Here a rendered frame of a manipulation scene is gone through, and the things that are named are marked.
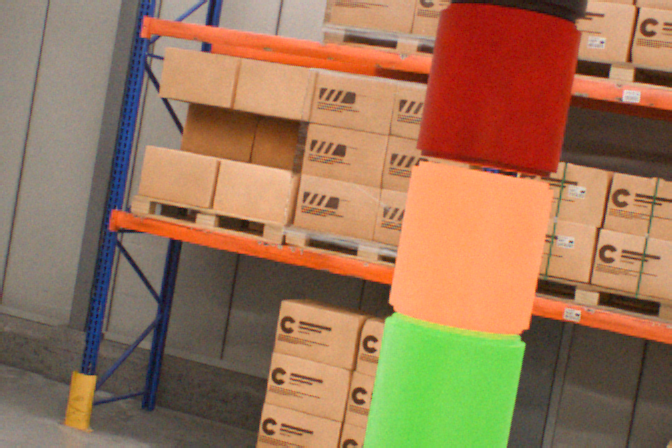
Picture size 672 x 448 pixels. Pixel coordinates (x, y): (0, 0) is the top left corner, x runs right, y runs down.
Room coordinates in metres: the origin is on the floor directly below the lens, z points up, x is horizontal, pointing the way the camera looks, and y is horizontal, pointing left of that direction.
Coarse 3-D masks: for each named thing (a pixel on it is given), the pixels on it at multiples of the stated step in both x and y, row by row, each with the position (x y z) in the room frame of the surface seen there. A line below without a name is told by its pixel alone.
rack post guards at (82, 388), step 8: (80, 376) 9.15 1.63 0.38; (88, 376) 9.13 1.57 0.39; (96, 376) 9.19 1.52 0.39; (72, 384) 9.17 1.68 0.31; (80, 384) 9.15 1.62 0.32; (88, 384) 9.14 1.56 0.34; (72, 392) 9.17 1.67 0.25; (80, 392) 9.15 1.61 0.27; (88, 392) 9.14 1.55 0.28; (72, 400) 9.17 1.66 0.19; (80, 400) 9.14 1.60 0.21; (88, 400) 9.14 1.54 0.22; (72, 408) 9.16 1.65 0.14; (80, 408) 9.14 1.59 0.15; (88, 408) 9.15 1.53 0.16; (72, 416) 9.16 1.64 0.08; (80, 416) 9.13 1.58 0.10; (88, 416) 9.17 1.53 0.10; (64, 424) 9.20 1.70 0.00; (72, 424) 9.15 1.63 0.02; (80, 424) 9.13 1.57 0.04; (88, 424) 9.19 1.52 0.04
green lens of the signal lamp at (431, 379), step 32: (416, 320) 0.45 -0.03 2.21; (384, 352) 0.44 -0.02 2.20; (416, 352) 0.43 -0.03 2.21; (448, 352) 0.43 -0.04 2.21; (480, 352) 0.43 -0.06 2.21; (512, 352) 0.43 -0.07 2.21; (384, 384) 0.44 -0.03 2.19; (416, 384) 0.43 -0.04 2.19; (448, 384) 0.43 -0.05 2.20; (480, 384) 0.43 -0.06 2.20; (512, 384) 0.44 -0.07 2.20; (384, 416) 0.44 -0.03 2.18; (416, 416) 0.43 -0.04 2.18; (448, 416) 0.43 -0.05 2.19; (480, 416) 0.43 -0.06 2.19; (512, 416) 0.44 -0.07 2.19
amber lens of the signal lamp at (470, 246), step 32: (416, 192) 0.44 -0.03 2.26; (448, 192) 0.43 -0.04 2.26; (480, 192) 0.43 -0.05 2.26; (512, 192) 0.43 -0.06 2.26; (544, 192) 0.44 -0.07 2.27; (416, 224) 0.44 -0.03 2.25; (448, 224) 0.43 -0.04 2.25; (480, 224) 0.43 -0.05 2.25; (512, 224) 0.43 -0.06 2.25; (544, 224) 0.44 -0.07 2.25; (416, 256) 0.44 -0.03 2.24; (448, 256) 0.43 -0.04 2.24; (480, 256) 0.43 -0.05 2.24; (512, 256) 0.43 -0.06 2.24; (416, 288) 0.43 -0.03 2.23; (448, 288) 0.43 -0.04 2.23; (480, 288) 0.43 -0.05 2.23; (512, 288) 0.43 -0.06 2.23; (448, 320) 0.43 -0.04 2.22; (480, 320) 0.43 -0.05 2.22; (512, 320) 0.43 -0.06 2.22
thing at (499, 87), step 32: (448, 32) 0.44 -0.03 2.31; (480, 32) 0.43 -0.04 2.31; (512, 32) 0.43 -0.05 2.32; (544, 32) 0.43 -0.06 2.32; (576, 32) 0.44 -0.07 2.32; (448, 64) 0.44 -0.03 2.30; (480, 64) 0.43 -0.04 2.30; (512, 64) 0.43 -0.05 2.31; (544, 64) 0.43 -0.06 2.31; (448, 96) 0.43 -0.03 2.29; (480, 96) 0.43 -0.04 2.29; (512, 96) 0.43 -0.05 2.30; (544, 96) 0.43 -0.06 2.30; (448, 128) 0.43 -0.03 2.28; (480, 128) 0.43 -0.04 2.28; (512, 128) 0.43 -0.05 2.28; (544, 128) 0.43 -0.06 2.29; (448, 160) 0.46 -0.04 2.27; (480, 160) 0.43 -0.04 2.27; (512, 160) 0.43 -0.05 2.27; (544, 160) 0.43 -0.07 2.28
